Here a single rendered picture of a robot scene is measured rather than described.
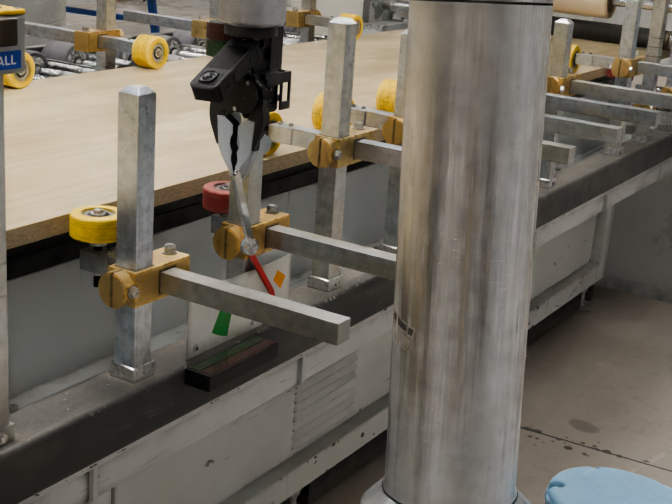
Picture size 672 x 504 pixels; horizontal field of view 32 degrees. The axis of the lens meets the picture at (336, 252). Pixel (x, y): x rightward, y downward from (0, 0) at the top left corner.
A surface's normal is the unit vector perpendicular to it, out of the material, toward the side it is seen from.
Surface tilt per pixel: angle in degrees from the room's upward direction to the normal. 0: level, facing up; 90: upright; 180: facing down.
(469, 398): 85
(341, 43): 90
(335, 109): 90
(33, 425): 0
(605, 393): 0
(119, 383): 0
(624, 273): 90
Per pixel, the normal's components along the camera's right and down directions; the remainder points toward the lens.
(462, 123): -0.22, 0.20
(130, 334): -0.53, 0.22
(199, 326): 0.84, 0.22
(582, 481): 0.15, -0.95
